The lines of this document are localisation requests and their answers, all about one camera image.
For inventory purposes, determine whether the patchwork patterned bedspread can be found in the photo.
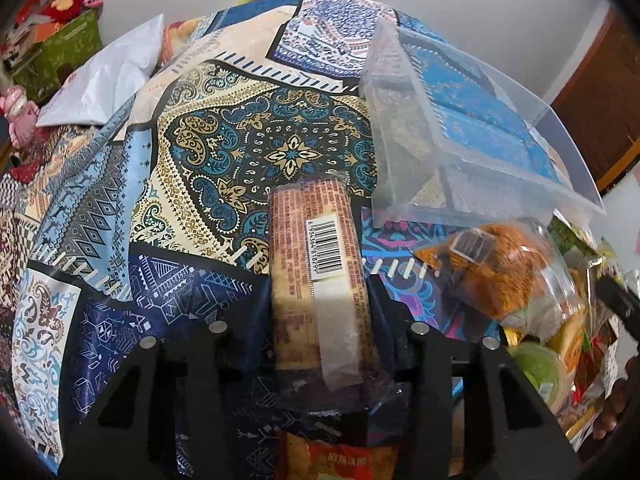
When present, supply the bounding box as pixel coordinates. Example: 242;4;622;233
1;0;509;479

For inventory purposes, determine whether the red flower plush toy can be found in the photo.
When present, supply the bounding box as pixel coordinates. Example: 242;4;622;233
14;0;103;25

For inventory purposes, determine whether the brown wooden door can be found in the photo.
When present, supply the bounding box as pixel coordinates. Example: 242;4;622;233
552;10;639;193

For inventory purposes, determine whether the red orange snack bag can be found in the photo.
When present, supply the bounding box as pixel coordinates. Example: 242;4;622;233
274;432;398;480

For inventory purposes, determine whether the pink plush toy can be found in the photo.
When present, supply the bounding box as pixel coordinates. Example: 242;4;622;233
1;84;39;150

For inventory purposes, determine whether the green pea snack bag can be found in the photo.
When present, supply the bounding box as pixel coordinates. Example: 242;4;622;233
547;210;602;270

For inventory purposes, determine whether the beige red biscuit pack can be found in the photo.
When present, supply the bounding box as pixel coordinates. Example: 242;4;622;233
269;176;378;392

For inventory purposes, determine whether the clear bag orange pastry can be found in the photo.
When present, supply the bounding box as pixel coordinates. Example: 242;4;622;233
413;219;584;342

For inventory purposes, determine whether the green storage box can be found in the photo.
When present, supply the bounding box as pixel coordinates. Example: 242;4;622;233
10;10;103;105

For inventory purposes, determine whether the white plastic bag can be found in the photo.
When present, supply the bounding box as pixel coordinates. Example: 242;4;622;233
37;14;164;127

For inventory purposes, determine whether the clear plastic storage bin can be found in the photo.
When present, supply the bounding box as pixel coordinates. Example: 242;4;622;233
359;22;606;228

